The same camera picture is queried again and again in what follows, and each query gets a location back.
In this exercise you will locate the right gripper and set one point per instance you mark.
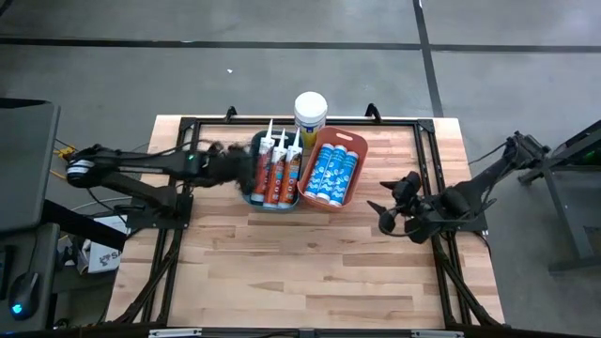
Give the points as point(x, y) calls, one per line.
point(418, 213)

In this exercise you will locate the blue silicone tube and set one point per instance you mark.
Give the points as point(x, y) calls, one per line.
point(344, 178)
point(332, 173)
point(319, 171)

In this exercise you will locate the grey side desk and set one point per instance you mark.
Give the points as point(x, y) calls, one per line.
point(47, 281)

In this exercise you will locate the black aluminium table frame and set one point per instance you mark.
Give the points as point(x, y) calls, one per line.
point(375, 122)

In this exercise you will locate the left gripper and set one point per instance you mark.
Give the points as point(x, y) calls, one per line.
point(230, 166)

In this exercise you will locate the black frame clamp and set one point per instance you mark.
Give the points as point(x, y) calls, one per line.
point(373, 112)
point(230, 113)

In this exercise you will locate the black computer mouse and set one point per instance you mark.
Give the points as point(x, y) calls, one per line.
point(26, 291)

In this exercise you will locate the silver metal bracket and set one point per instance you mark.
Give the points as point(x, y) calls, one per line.
point(436, 333)
point(174, 332)

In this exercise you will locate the orange plastic bin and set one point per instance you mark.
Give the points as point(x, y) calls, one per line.
point(326, 137)

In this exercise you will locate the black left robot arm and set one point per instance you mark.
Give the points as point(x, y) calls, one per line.
point(141, 162)

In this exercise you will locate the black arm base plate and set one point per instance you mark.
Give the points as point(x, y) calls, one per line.
point(155, 221)
point(474, 226)

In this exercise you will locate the white flat box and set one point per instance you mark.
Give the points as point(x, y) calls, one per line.
point(115, 224)

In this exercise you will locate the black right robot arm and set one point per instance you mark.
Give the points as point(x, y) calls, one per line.
point(488, 176)

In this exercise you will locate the black diagonal bar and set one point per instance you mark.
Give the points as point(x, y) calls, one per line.
point(84, 225)

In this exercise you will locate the Lysol wipes canister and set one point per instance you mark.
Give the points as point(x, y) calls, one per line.
point(311, 108)

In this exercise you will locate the teal plastic bin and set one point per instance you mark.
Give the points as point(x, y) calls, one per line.
point(255, 145)

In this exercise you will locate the white printed box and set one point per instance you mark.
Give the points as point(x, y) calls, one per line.
point(105, 258)

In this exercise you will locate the black metal stand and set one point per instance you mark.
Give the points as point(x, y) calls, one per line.
point(565, 216)

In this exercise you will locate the orange sealant tube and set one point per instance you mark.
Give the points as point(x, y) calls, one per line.
point(276, 176)
point(291, 173)
point(260, 173)

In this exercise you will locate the black computer monitor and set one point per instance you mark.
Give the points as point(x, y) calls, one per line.
point(28, 164)

